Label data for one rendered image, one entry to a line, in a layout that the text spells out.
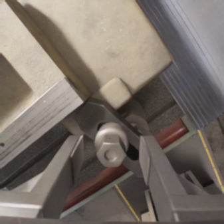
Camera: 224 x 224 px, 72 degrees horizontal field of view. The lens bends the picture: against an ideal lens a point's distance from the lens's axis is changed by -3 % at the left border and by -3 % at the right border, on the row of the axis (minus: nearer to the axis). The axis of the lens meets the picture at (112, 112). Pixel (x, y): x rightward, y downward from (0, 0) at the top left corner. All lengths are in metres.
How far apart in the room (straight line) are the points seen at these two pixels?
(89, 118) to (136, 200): 1.13
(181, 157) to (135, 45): 0.99
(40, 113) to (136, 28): 0.16
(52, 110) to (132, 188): 1.08
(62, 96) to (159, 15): 0.34
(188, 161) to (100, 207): 1.00
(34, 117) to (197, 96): 0.40
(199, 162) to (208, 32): 0.90
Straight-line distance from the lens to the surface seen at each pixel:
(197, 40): 0.47
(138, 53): 0.23
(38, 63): 0.18
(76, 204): 0.60
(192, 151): 1.16
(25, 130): 0.20
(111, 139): 0.15
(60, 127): 0.46
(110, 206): 1.77
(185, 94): 0.46
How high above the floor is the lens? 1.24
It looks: 76 degrees down
